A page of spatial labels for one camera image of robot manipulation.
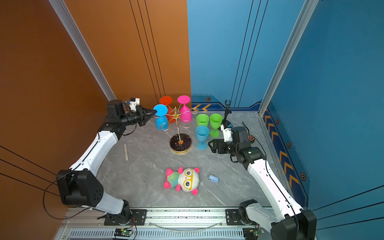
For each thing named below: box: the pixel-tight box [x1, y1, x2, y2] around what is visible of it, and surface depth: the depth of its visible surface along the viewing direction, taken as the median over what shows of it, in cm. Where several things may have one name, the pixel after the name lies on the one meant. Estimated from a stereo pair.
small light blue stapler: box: [208, 175, 220, 183], surface depth 86 cm
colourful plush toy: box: [164, 167, 200, 195], surface depth 81 cm
